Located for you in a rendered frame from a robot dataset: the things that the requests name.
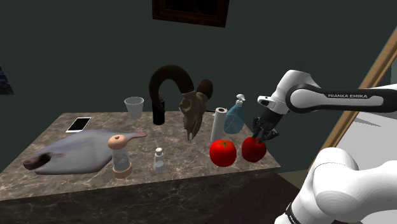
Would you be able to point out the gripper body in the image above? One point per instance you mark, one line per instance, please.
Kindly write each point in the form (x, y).
(269, 121)

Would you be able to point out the red apple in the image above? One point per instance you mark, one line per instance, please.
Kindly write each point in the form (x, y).
(253, 151)

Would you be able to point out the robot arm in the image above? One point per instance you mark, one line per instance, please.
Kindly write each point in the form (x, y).
(341, 183)

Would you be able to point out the blue spray bottle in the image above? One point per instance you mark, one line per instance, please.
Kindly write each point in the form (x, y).
(234, 121)

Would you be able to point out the white paper towel roll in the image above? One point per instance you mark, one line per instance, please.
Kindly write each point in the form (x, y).
(217, 125)

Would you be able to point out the red tomato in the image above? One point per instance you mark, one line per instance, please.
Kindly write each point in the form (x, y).
(222, 153)

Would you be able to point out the horned animal skull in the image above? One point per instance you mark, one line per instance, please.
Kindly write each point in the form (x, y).
(193, 110)

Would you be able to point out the black cylinder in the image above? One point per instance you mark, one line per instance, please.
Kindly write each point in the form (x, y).
(158, 118)

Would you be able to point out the glass salt shaker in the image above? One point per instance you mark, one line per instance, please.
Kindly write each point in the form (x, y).
(159, 161)

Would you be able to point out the white cup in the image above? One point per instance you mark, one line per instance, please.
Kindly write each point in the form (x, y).
(134, 107)

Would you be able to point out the wood-topped glass pepper mill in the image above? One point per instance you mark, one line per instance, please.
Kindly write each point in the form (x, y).
(120, 156)

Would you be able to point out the white phone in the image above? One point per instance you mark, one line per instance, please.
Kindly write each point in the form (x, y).
(78, 124)

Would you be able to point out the wooden door frame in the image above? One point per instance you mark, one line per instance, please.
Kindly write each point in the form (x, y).
(370, 77)

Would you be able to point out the dark framed wall picture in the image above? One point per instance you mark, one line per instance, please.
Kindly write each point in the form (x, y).
(190, 11)

